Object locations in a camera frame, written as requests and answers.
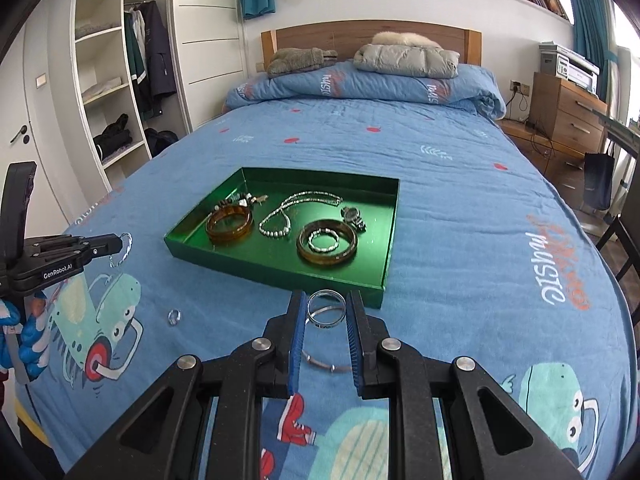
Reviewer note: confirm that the grey puffer jacket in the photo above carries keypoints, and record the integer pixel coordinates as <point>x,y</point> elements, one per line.
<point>405,60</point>

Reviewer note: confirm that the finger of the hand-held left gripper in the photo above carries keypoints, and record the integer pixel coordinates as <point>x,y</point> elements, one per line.
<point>75,242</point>
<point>80,258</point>

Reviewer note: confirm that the wall power outlet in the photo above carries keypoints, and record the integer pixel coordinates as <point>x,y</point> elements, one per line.
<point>520,87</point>

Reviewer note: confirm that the white light switch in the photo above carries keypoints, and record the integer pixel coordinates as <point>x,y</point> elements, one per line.
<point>41,79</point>

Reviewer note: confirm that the wooden drawer cabinet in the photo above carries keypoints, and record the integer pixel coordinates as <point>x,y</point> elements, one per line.
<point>565,115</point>

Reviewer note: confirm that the grey chair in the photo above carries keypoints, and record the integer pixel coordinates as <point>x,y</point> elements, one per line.
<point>625,230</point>

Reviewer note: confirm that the green shallow tray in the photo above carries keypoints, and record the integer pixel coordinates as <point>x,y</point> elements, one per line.
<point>372,260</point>

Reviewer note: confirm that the dark hanging jacket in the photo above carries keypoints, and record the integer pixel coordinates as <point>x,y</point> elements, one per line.
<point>157,60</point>

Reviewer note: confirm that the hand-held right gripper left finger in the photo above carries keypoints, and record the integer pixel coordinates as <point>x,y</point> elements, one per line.
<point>299,350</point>

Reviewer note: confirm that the black folded clothes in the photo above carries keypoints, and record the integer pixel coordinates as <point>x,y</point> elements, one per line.
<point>112,137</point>

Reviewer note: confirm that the folded white clothes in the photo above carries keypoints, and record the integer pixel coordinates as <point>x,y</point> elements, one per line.
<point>100,89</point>

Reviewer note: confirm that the glass desk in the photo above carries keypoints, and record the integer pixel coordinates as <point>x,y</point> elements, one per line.
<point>620,130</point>

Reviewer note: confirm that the person's left hand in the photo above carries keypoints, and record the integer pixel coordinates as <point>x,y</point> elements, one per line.
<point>32,340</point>

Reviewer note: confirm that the white door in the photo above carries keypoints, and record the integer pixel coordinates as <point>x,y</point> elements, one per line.
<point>45,180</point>

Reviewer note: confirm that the green and white hanging garment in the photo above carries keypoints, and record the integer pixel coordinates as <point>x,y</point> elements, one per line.
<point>135,50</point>

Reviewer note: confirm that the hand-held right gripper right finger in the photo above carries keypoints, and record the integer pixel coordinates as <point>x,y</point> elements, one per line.
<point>356,355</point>

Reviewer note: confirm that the white wardrobe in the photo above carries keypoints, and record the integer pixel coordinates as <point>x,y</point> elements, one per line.
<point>210,25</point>

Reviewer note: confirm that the thin silver bangle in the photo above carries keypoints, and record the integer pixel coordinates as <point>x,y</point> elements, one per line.
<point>332,369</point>

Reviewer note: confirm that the folded blue duvet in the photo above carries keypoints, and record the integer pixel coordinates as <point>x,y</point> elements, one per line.
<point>380,87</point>

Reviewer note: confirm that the navy tote bag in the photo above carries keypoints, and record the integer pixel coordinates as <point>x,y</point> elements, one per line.
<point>597,180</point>

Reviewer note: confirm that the olive fleece jacket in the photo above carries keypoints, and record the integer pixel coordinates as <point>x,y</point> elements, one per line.
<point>300,62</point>

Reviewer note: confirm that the black bag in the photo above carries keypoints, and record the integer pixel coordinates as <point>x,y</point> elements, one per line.
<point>160,141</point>

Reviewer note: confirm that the wooden headboard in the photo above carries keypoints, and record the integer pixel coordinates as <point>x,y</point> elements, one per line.
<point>320,37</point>

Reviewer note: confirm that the folded grey clothes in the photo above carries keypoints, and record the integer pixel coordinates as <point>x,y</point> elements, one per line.
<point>97,29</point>

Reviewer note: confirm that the silver wristwatch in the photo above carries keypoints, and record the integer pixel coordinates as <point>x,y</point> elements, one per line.
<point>351,215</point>

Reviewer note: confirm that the wide amber bangle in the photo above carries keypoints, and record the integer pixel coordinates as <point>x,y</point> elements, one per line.
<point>220,235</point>

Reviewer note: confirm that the white printer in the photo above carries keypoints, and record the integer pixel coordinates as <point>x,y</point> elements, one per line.
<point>565,62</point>

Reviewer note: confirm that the slim brown amber bangle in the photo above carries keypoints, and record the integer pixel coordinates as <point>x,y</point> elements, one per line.
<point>325,259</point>

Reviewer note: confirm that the cream fluffy fur item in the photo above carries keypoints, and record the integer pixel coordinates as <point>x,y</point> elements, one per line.
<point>400,39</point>

